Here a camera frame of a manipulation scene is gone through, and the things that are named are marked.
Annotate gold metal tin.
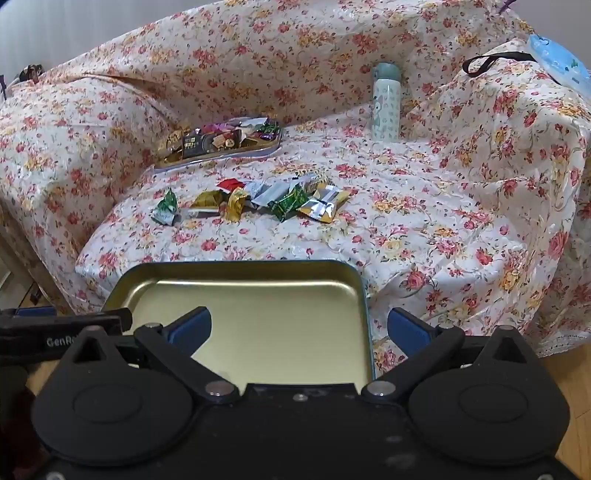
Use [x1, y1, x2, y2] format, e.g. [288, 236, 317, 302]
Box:
[100, 260, 376, 384]

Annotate cartoon print water bottle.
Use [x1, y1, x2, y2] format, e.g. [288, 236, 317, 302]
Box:
[372, 63, 402, 141]

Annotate white and blue snack packet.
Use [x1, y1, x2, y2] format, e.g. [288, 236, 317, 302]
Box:
[244, 180, 282, 208]

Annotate green twisted candy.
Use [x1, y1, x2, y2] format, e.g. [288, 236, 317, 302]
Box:
[151, 188, 180, 226]

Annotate gold foil candy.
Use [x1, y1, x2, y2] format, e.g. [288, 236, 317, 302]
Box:
[225, 188, 247, 222]

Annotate green square snack packet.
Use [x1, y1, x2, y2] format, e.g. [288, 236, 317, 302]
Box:
[270, 187, 308, 222]

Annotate light blue printed pouch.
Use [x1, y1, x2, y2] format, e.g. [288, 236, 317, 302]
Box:
[526, 34, 591, 86]

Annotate purple rimmed snack tray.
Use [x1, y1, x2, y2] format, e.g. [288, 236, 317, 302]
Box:
[154, 116, 283, 174]

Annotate pile of assorted wrapped snacks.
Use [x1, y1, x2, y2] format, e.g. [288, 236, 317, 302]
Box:
[159, 116, 282, 162]

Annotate black biscuit box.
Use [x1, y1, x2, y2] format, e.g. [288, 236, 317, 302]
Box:
[182, 129, 241, 156]

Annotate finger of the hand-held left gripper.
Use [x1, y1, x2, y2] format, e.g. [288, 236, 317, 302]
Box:
[0, 306, 134, 335]

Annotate gold and white snack packet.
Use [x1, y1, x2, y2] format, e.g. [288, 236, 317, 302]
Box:
[187, 191, 227, 219]

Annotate white printed snack packet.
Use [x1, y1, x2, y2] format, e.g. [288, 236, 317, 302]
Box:
[284, 172, 331, 195]

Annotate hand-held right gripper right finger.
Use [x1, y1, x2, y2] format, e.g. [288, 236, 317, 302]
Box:
[362, 307, 539, 400]

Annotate black bag strap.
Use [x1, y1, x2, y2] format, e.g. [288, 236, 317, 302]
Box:
[462, 52, 536, 78]

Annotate yellow patterned snack packet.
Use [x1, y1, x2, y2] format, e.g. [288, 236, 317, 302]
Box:
[298, 187, 352, 223]

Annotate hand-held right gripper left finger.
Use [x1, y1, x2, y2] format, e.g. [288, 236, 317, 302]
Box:
[60, 305, 234, 400]

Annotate floral sofa cover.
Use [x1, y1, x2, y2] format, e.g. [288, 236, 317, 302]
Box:
[0, 0, 591, 370]

